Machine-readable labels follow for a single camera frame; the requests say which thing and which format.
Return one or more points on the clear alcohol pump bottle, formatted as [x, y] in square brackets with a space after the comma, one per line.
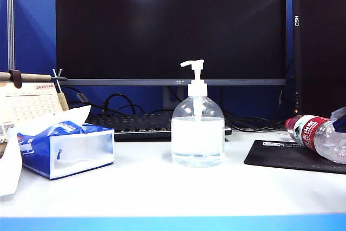
[197, 139]

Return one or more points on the white paper tissue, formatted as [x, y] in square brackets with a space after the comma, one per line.
[75, 113]
[9, 166]

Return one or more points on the grey metal cross bracket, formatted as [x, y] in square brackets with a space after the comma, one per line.
[58, 78]

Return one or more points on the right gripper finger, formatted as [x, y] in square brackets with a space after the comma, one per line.
[341, 126]
[340, 114]

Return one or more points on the blue office partition panel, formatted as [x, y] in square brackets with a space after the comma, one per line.
[35, 30]

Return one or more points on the red label water bottle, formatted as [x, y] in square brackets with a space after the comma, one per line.
[311, 131]

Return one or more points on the black keyboard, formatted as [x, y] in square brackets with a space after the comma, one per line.
[140, 124]

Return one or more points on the black HSO monitor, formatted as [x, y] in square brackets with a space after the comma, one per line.
[319, 52]

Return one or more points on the black mouse pad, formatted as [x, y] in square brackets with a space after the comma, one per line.
[278, 158]

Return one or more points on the paper desk calendar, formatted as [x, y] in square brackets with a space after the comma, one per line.
[29, 101]

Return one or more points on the black AOC monitor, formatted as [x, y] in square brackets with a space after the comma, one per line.
[162, 25]

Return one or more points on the blue white tissue pack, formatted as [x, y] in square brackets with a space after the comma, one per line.
[81, 152]

